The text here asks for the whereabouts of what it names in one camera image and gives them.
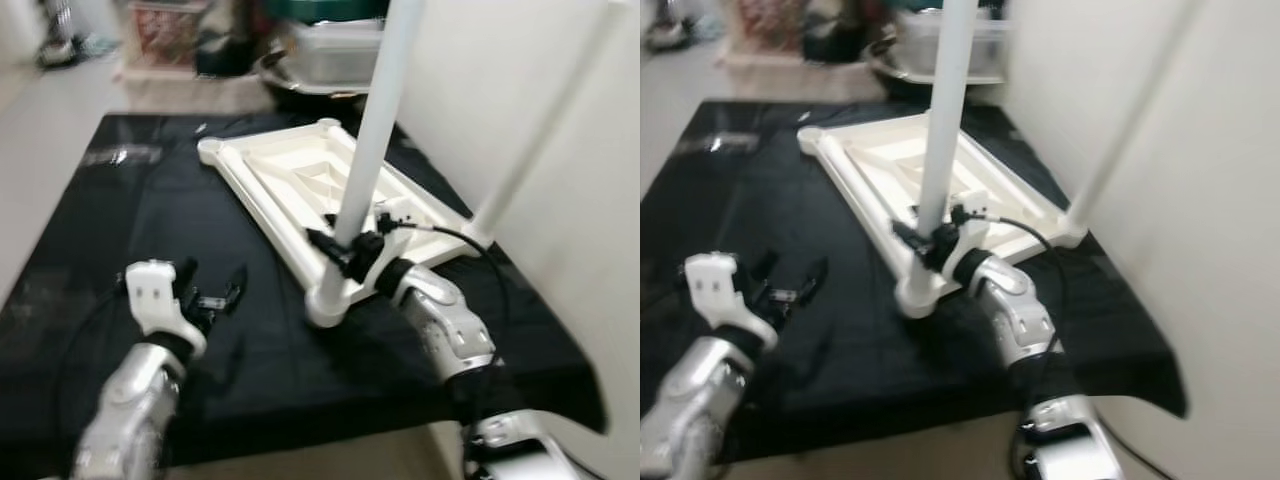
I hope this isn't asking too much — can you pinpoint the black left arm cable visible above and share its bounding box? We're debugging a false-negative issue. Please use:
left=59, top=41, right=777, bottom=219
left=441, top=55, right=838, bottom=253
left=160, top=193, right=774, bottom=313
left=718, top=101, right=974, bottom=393
left=55, top=285, right=131, bottom=451

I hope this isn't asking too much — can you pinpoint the red food-print box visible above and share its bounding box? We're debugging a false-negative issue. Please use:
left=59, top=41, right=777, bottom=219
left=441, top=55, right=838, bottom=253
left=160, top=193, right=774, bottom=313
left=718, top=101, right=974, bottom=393
left=735, top=0, right=806, bottom=51
left=130, top=0, right=206, bottom=66

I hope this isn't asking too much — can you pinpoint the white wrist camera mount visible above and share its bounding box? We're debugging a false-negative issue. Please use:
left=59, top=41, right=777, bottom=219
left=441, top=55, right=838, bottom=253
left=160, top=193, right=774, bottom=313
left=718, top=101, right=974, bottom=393
left=372, top=198, right=419, bottom=296
left=950, top=190, right=991, bottom=286
left=125, top=260, right=208, bottom=359
left=685, top=252, right=779, bottom=351

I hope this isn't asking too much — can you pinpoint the black metal basin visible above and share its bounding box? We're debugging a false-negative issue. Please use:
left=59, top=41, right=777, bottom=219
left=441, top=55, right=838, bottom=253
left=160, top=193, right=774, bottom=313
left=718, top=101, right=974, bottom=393
left=258, top=50, right=371, bottom=106
left=865, top=40, right=946, bottom=101

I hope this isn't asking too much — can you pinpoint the white plastic table top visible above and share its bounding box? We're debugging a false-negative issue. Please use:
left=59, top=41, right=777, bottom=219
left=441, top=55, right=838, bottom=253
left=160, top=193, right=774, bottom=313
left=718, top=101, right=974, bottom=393
left=197, top=118, right=496, bottom=329
left=797, top=108, right=1089, bottom=321

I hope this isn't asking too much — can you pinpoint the beige cloth-covered bench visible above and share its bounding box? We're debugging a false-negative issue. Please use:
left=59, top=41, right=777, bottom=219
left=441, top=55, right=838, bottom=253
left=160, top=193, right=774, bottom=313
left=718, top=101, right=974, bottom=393
left=115, top=65, right=271, bottom=113
left=715, top=50, right=881, bottom=101

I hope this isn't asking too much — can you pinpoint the clear plastic storage box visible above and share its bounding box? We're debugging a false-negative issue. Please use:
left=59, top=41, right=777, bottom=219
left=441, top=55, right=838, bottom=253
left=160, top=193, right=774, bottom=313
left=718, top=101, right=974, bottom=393
left=290, top=20, right=386, bottom=89
left=895, top=10, right=1011, bottom=83

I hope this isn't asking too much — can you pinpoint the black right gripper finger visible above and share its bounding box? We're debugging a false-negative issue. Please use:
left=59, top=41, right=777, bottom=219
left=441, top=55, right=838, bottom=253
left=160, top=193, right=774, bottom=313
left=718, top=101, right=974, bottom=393
left=892, top=220, right=936, bottom=259
left=305, top=228, right=351, bottom=269

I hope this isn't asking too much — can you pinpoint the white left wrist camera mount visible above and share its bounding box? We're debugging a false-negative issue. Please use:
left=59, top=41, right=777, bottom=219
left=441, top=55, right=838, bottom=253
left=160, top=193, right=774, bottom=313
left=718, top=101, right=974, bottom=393
left=685, top=252, right=779, bottom=351
left=125, top=260, right=208, bottom=359

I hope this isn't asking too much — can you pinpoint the green pot lid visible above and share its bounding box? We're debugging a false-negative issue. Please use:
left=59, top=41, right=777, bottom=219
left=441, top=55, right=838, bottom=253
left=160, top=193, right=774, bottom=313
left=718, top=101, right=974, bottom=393
left=265, top=0, right=391, bottom=23

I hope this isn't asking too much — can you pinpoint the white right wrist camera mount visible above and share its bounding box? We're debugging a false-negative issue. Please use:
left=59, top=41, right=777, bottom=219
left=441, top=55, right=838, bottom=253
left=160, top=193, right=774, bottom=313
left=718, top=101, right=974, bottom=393
left=372, top=198, right=419, bottom=296
left=950, top=190, right=991, bottom=286

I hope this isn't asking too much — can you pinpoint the glossy black bag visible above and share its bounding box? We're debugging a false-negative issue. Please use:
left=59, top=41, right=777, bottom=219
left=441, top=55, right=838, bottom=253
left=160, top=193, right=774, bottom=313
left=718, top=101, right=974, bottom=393
left=195, top=0, right=263, bottom=76
left=800, top=0, right=866, bottom=63

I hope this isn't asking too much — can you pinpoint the clear tape strip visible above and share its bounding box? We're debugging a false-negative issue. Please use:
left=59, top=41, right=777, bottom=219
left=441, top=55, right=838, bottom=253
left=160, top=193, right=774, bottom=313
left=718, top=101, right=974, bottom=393
left=85, top=145, right=163, bottom=167

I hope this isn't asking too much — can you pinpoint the black tablecloth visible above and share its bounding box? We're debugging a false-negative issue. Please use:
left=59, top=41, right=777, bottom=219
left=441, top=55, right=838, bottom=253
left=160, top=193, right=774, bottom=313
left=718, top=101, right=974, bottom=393
left=0, top=110, right=609, bottom=471
left=640, top=100, right=1189, bottom=466

